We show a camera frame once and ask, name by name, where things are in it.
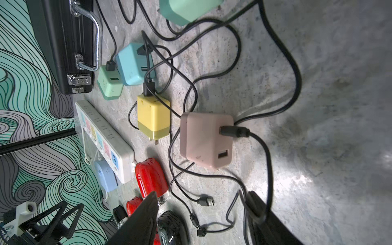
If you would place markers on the beige charger adapter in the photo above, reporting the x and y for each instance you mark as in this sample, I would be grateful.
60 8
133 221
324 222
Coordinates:
201 141

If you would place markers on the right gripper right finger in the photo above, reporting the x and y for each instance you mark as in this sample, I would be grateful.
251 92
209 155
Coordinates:
272 231

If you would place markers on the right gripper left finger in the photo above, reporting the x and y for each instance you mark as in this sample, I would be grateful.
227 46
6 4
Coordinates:
141 226

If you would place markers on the light blue socket cube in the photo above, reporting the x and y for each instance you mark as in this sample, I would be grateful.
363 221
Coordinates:
106 175

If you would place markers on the red shaver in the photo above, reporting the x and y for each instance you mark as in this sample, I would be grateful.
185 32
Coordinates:
132 205
151 178

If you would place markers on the black briefcase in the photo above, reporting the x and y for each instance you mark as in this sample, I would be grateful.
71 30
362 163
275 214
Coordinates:
69 34

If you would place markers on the green charger adapter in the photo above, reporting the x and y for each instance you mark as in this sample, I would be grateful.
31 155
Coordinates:
110 83
183 12

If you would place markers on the yellow charger adapter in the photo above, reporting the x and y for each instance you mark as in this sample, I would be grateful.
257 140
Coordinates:
153 118

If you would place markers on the white power strip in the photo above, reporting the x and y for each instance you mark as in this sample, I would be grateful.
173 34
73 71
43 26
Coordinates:
116 151

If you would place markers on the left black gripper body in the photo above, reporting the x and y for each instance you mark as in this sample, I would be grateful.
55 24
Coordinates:
22 225

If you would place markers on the teal charger adapter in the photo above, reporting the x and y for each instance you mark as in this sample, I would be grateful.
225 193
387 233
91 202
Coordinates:
132 64

